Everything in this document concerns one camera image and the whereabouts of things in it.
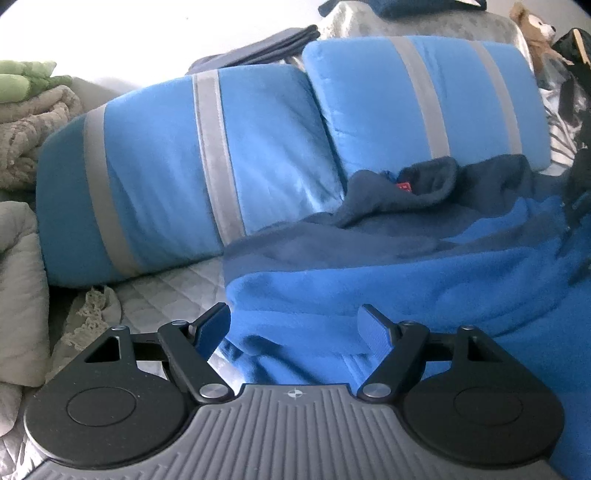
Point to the brown plush toy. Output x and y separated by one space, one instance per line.
535 32

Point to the pink and navy clothes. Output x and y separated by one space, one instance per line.
406 7

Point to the black bag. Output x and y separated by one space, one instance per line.
575 60

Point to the striped cloth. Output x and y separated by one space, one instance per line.
561 134

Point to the white quilted bedspread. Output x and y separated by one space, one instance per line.
175 290

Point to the navy folded cloth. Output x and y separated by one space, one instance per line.
258 48

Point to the green blanket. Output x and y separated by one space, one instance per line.
23 81

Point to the grey blanket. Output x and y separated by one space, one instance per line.
415 27

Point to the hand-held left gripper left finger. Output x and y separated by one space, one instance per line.
214 332

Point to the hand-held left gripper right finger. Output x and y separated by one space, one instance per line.
374 332

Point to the beige folded comforter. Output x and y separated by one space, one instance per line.
18 286

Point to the blue grey-striped pillow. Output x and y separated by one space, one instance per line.
369 92
161 175

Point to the blue fleece jacket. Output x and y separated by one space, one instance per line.
415 277

